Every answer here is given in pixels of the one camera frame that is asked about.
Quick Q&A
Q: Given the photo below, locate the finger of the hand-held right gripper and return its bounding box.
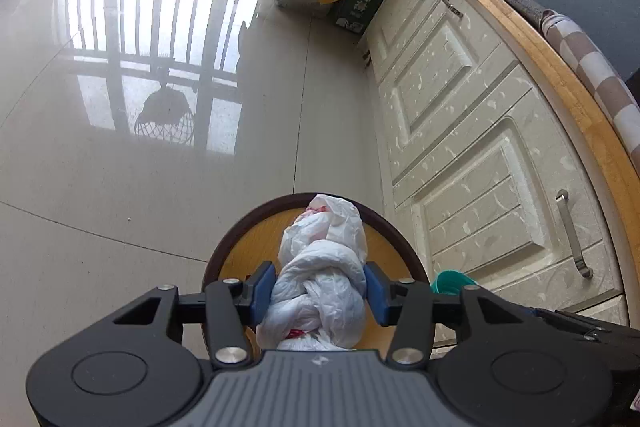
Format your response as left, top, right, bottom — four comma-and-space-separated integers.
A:
522, 305, 640, 343

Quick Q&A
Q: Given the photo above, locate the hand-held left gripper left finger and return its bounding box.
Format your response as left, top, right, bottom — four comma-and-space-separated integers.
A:
111, 261, 277, 369

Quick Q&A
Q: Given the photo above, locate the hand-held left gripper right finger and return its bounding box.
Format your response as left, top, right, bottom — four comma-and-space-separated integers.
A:
364, 262, 529, 368

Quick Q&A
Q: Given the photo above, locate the wooden trash bin dark rim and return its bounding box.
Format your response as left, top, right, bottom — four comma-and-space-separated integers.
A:
202, 192, 431, 359

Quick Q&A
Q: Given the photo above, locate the white knotted plastic bag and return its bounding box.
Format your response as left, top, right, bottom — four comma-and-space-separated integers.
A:
255, 193, 369, 352

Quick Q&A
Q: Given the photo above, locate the teal plastic cup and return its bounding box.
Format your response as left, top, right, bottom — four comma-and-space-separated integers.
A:
430, 270, 479, 298

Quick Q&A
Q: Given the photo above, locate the white marbled cabinet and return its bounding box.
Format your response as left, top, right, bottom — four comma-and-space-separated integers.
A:
357, 0, 629, 349

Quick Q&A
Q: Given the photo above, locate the brown white checkered cloth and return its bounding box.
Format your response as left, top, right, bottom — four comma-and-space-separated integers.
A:
542, 9, 640, 154

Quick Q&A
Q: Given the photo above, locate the long metal cabinet handle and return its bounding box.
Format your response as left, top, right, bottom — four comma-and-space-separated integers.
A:
555, 189, 595, 279

